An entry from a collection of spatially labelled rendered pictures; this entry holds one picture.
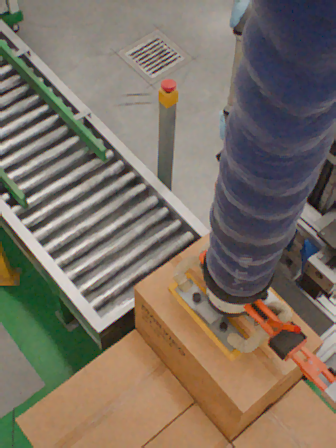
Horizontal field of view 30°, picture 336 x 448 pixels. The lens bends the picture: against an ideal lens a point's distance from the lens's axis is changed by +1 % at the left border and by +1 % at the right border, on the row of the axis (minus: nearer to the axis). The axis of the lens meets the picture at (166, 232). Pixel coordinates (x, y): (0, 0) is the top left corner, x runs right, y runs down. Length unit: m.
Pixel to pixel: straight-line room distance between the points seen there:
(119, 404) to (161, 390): 0.18
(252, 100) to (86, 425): 1.67
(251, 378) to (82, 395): 0.74
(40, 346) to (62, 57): 2.07
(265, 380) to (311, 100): 1.25
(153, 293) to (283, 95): 1.28
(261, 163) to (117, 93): 2.91
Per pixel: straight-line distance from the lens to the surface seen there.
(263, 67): 1.16
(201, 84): 4.25
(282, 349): 1.98
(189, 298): 2.15
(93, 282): 2.77
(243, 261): 1.71
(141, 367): 2.62
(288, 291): 3.20
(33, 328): 3.32
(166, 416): 2.56
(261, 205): 1.45
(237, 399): 2.18
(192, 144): 3.91
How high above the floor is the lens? 3.02
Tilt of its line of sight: 59 degrees down
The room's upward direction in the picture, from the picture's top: 3 degrees clockwise
